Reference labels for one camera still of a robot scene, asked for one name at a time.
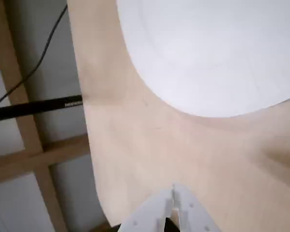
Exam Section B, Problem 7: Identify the black bar with print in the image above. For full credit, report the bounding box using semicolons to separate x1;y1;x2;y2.
0;95;83;123

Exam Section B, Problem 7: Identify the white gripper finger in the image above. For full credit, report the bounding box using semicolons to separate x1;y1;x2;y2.
119;189;174;232
172;183;220;232

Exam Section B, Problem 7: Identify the thin black cable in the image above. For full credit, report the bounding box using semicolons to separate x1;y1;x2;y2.
0;2;68;111

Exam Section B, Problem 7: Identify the wooden frame shelf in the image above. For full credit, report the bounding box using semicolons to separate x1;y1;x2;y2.
0;0;111;232

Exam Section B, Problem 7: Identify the white round plate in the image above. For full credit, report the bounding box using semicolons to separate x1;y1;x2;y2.
115;0;290;118

